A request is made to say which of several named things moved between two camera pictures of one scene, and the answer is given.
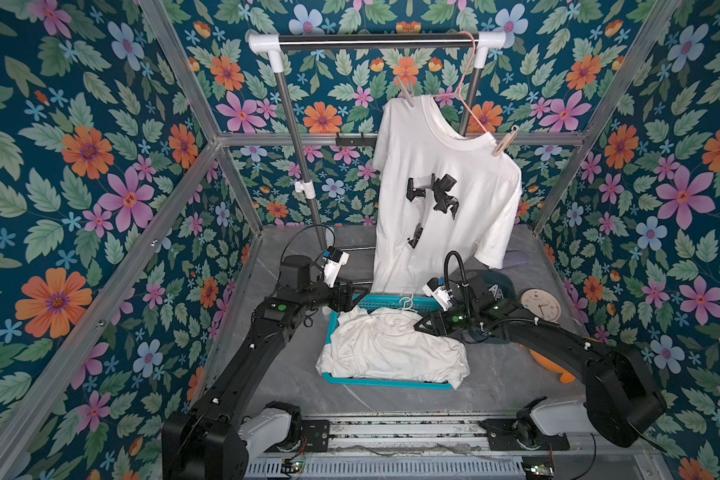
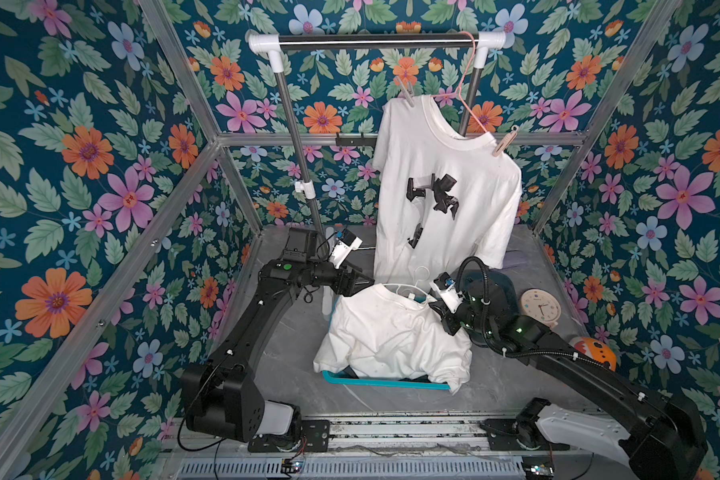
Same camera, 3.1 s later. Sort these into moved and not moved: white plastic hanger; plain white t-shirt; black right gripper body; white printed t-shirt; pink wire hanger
Moved: plain white t-shirt; white plastic hanger
Not moved: pink wire hanger; black right gripper body; white printed t-shirt
